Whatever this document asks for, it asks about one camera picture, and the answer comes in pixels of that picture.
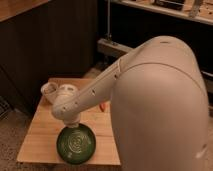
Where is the wooden table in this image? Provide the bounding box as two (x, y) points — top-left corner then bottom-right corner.
(16, 77), (122, 167)

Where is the green ceramic bowl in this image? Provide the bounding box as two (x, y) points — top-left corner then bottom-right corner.
(56, 124), (96, 165)

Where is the wooden shelf with items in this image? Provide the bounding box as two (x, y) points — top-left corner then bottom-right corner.
(111, 0), (213, 26)

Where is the orange carrot toy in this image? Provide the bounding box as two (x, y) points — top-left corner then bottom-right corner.
(99, 103), (106, 112)

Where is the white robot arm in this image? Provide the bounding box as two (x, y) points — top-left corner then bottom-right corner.
(52, 36), (209, 171)

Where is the white paper cup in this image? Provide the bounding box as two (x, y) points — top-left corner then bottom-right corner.
(41, 82), (58, 104)

